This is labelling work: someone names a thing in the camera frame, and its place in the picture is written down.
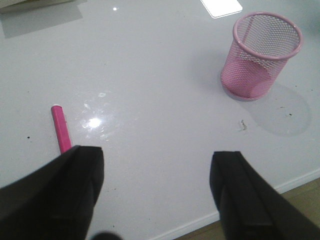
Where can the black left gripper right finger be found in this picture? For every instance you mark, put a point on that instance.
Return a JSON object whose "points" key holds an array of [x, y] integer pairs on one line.
{"points": [[249, 208]]}

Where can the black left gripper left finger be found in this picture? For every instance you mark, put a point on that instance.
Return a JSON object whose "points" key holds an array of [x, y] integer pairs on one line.
{"points": [[55, 202]]}

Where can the pink red marker pen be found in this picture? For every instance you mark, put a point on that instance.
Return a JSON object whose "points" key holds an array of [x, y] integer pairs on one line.
{"points": [[61, 129]]}

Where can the pink mesh pen holder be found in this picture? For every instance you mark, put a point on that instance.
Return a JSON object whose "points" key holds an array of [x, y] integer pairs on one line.
{"points": [[262, 44]]}

